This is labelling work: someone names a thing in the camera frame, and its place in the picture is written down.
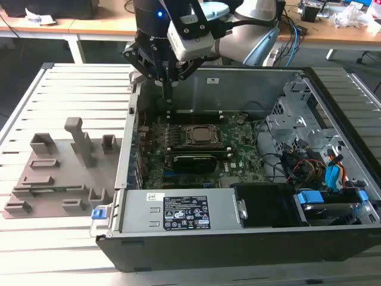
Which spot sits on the green motherboard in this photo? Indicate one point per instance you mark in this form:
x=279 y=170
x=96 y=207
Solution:
x=244 y=155

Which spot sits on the silver metal drive cage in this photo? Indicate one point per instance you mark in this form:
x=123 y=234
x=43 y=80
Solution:
x=285 y=122

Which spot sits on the round coin battery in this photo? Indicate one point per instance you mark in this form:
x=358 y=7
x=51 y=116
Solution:
x=240 y=121

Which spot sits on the black monitor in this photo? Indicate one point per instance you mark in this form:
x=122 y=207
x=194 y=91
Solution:
x=59 y=9

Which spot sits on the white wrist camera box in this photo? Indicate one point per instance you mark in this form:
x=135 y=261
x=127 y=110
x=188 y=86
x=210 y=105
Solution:
x=193 y=47

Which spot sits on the crumpled white paper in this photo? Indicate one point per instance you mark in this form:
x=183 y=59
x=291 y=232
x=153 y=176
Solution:
x=35 y=17

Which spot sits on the black desktop box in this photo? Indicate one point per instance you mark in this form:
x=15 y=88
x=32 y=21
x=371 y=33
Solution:
x=281 y=7

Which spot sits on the black plastic shroud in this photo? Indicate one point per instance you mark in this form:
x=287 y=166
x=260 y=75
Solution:
x=265 y=205

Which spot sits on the wooden desk white legs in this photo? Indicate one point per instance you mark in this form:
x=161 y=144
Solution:
x=89 y=25

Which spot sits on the green RAM stick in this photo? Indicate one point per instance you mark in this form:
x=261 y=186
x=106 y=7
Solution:
x=56 y=188

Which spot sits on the black desktop device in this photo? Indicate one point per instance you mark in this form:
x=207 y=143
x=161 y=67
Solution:
x=309 y=13

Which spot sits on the grey parts rack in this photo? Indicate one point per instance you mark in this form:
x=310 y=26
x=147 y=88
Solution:
x=98 y=167

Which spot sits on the white sticker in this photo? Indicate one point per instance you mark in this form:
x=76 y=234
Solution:
x=212 y=80

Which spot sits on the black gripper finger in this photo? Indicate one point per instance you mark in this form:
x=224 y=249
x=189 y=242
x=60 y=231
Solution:
x=187 y=70
x=131 y=53

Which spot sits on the silver CPU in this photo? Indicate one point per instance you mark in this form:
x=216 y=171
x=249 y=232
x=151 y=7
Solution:
x=204 y=134

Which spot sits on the black chair base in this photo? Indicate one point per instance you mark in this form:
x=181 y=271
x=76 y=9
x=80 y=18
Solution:
x=367 y=55

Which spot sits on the black RAM slot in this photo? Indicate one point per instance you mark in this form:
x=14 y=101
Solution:
x=196 y=147

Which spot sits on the silver power supply with label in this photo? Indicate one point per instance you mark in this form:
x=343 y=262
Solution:
x=140 y=214

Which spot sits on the clear plastic bag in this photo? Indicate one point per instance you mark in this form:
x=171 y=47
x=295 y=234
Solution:
x=348 y=15

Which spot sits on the black graphics card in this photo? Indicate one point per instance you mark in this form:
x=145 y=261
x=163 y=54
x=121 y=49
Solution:
x=195 y=164

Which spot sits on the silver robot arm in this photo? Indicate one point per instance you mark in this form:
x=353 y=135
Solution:
x=238 y=44

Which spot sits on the black open PC case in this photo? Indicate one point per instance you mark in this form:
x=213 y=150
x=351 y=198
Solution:
x=238 y=253

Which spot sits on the hard disk blue carrier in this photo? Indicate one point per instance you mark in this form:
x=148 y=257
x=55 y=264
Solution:
x=309 y=197

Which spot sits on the blue case latch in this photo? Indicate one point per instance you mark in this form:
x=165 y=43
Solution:
x=98 y=214

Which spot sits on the black camera bracket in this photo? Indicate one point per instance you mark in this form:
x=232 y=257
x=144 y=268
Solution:
x=193 y=26

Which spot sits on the white power strip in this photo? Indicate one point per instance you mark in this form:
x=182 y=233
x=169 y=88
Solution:
x=271 y=56

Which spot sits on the dark RAM stick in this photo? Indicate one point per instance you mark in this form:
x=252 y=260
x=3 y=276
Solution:
x=196 y=112

